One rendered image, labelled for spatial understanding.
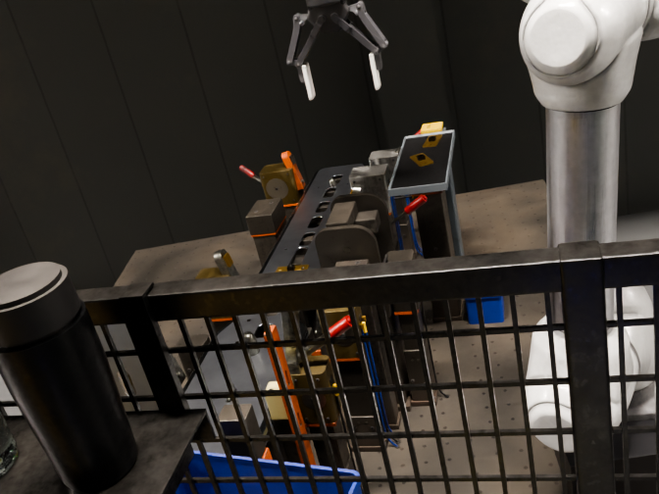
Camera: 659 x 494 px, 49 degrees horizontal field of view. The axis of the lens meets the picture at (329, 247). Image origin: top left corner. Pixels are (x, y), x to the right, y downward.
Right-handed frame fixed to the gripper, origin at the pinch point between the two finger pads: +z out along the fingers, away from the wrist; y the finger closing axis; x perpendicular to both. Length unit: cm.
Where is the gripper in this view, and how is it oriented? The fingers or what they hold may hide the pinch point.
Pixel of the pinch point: (343, 87)
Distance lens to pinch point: 148.4
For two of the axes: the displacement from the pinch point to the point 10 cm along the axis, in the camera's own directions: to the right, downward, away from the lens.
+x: -2.0, 4.7, -8.6
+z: 2.1, 8.8, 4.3
